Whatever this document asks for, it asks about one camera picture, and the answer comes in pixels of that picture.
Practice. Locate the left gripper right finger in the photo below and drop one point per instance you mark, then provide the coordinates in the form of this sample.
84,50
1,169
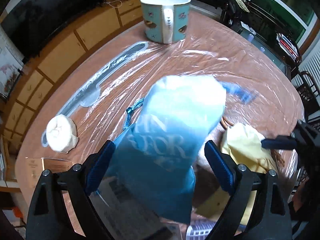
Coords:
270,217

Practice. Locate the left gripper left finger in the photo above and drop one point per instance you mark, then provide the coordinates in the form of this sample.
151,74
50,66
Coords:
48,217

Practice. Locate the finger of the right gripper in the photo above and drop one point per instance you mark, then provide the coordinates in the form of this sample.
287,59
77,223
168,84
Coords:
304,138

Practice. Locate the yellow padded envelope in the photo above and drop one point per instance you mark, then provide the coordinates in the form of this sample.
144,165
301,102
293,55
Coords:
243,144

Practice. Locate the blue drawstring bag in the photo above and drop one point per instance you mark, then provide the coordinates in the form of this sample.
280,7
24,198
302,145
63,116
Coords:
155,154

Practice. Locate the brown rubber band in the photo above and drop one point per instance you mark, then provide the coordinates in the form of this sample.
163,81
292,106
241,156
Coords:
225,123

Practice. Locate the white round wrapped puck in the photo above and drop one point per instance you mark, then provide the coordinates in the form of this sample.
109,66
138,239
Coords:
61,134

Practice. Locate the glass side table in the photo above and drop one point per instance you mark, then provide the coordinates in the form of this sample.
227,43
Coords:
274,51

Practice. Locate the teal floral mug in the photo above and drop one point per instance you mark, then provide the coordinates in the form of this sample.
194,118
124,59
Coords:
165,21

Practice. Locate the black television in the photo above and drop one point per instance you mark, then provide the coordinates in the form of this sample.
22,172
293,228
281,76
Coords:
33,23

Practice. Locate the wooden drawer cabinet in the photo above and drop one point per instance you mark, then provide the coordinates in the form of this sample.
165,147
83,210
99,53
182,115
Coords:
56,61

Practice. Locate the giraffe picture frame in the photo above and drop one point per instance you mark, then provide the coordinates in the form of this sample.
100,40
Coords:
11,65

